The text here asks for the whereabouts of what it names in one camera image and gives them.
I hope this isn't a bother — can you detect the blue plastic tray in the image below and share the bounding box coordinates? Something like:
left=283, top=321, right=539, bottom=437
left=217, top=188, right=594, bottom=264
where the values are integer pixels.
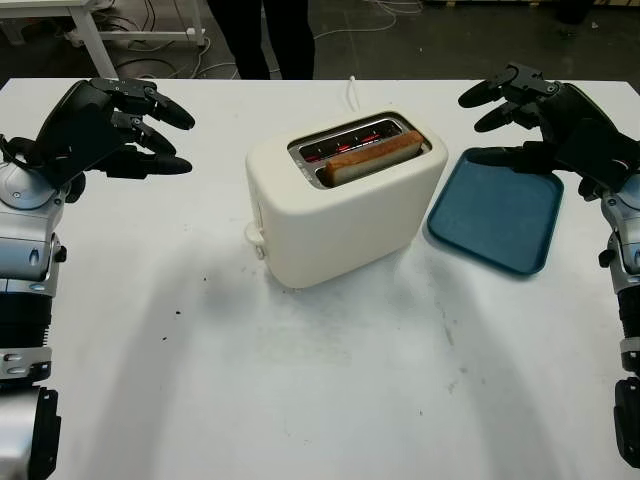
left=423, top=147, right=565, bottom=280

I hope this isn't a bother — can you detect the white toaster cord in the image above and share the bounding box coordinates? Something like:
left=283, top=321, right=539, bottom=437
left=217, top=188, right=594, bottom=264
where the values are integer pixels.
left=344, top=74, right=362, bottom=114

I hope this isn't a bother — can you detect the cream two-slot toaster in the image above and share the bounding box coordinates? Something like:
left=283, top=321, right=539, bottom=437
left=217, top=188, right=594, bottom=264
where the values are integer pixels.
left=244, top=110, right=449, bottom=290

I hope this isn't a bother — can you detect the slice of toast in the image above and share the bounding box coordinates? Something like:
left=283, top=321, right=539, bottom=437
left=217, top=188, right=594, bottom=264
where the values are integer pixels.
left=322, top=128, right=425, bottom=189

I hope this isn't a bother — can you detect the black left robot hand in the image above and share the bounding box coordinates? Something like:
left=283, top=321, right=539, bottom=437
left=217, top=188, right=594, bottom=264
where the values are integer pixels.
left=29, top=77, right=196, bottom=204

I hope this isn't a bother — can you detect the white desk frame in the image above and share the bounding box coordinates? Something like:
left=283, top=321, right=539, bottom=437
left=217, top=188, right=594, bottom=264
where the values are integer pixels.
left=0, top=0, right=209, bottom=80

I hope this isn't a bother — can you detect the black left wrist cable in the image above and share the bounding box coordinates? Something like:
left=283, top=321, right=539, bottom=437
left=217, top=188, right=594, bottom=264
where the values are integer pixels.
left=0, top=133, right=39, bottom=174

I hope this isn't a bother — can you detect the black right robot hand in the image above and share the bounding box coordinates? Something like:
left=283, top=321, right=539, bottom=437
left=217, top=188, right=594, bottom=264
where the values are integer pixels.
left=457, top=62, right=634, bottom=201

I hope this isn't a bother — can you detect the dark coiled floor cable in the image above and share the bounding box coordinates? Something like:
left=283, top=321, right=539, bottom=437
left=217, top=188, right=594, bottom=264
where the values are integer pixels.
left=112, top=47, right=209, bottom=80

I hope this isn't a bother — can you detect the person in black trousers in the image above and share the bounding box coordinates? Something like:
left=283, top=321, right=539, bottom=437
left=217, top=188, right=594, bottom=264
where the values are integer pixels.
left=206, top=0, right=317, bottom=81

